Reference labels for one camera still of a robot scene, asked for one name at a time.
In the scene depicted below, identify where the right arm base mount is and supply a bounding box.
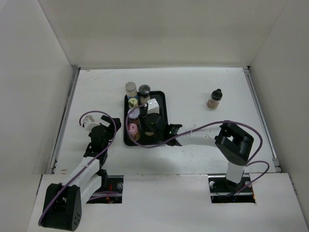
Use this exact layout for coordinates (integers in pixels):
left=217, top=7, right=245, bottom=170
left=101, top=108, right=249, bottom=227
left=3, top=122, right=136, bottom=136
left=208, top=174, right=255, bottom=203

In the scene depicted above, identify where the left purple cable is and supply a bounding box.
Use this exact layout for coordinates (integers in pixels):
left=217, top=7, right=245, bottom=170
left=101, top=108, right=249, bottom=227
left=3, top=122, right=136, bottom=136
left=38, top=111, right=118, bottom=227

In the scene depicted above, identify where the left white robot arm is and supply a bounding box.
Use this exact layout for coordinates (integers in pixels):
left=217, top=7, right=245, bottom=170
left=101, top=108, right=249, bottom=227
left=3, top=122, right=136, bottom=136
left=38, top=111, right=121, bottom=232

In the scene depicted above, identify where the black rectangular plastic tray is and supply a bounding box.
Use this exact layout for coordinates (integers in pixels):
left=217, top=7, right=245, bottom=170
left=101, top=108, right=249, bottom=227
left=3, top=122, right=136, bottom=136
left=137, top=91, right=168, bottom=145

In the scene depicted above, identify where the yellow cap sauce bottle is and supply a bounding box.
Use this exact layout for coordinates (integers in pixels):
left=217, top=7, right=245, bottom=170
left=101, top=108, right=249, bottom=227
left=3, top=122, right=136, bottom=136
left=128, top=98, right=139, bottom=109

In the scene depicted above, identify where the clear dome cap spice bottle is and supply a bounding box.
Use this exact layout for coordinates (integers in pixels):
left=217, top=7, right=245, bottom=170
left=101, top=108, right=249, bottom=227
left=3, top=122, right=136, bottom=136
left=139, top=85, right=151, bottom=104

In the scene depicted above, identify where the purple cable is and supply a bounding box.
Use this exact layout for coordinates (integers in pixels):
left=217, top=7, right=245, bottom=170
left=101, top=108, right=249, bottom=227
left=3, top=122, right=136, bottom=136
left=38, top=111, right=118, bottom=227
left=126, top=103, right=270, bottom=195

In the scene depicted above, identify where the black knob cap bottle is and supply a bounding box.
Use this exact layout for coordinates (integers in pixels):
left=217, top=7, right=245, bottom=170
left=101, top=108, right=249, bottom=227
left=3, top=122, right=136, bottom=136
left=207, top=89, right=223, bottom=109
left=144, top=131, right=154, bottom=136

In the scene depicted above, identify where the black knob cap bottle front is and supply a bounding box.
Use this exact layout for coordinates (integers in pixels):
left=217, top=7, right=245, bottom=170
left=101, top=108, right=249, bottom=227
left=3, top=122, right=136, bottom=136
left=144, top=131, right=154, bottom=136

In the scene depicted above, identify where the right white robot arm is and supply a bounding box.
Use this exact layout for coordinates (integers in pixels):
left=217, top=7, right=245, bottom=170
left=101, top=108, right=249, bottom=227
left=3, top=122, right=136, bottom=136
left=144, top=113, right=254, bottom=191

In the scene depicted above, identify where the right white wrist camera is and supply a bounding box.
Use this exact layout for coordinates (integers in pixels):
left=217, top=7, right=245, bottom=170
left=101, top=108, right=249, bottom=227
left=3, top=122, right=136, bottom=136
left=147, top=99, right=160, bottom=115

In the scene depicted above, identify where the pink cap spice bottle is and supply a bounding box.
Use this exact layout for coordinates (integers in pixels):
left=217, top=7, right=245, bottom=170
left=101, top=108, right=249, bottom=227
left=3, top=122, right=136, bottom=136
left=128, top=123, right=140, bottom=142

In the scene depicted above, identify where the blue label silver cap bottle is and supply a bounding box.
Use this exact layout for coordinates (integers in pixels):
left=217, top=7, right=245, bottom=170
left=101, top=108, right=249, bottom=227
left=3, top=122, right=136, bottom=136
left=125, top=82, right=138, bottom=100

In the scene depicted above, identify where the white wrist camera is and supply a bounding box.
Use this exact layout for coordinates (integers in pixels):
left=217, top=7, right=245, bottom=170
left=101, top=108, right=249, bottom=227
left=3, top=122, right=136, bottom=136
left=147, top=99, right=160, bottom=115
left=82, top=115, right=97, bottom=132

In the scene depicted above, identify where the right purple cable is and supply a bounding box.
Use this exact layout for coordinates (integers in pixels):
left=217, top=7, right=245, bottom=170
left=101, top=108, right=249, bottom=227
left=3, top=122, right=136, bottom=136
left=126, top=103, right=270, bottom=195

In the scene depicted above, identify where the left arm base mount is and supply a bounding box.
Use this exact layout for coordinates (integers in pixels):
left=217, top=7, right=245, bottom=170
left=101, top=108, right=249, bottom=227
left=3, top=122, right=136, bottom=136
left=87, top=175, right=124, bottom=204

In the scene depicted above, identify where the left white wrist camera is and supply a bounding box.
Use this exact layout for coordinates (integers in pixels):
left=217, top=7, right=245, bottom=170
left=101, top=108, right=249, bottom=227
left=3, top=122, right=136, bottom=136
left=82, top=115, right=97, bottom=132

